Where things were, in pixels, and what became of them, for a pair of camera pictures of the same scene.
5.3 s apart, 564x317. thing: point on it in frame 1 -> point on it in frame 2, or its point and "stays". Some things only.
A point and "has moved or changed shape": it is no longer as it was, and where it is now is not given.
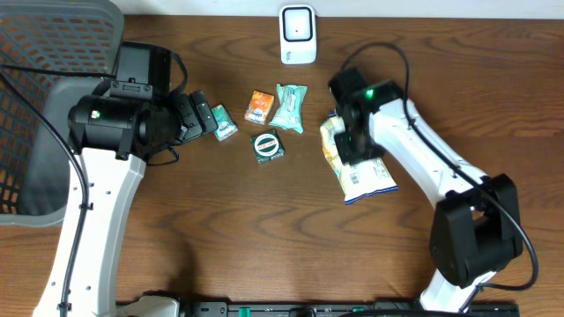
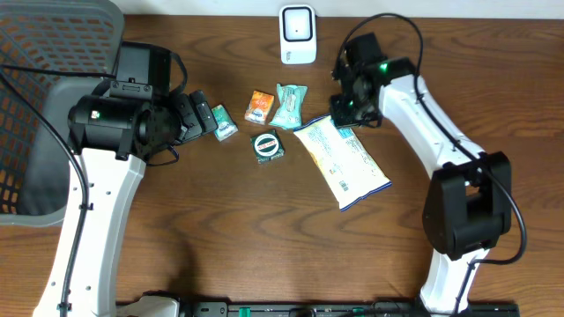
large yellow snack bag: [360, 180] has moved or changed shape
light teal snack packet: [289, 113] stays
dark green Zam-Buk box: [267, 146] stays
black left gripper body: [189, 117] stays
